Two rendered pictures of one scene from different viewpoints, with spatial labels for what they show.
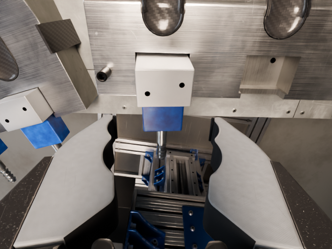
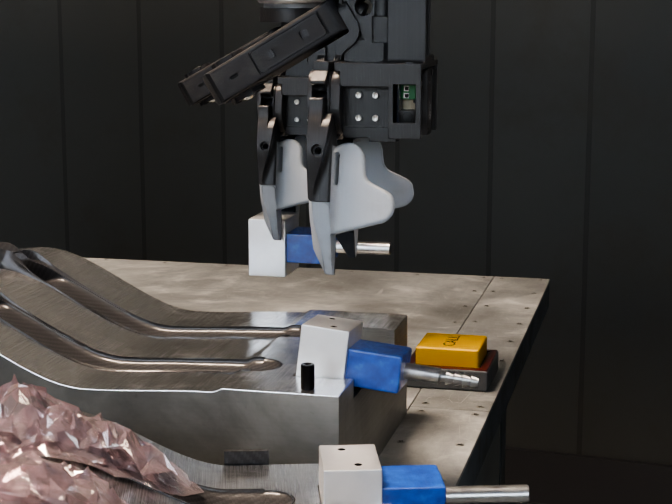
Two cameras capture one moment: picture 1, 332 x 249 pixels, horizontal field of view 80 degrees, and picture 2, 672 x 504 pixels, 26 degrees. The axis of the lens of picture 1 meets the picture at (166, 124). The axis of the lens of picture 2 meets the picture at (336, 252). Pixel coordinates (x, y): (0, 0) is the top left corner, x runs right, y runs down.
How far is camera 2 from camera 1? 107 cm
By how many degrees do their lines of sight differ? 87
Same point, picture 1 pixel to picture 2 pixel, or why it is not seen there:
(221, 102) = (439, 452)
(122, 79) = (323, 383)
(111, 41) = (271, 382)
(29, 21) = (217, 468)
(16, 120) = (360, 458)
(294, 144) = not seen: outside the picture
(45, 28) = (232, 461)
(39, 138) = (417, 477)
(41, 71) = (292, 477)
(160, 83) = (324, 322)
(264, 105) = (457, 427)
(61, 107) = not seen: hidden behind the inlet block
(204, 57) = not seen: hidden behind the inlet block
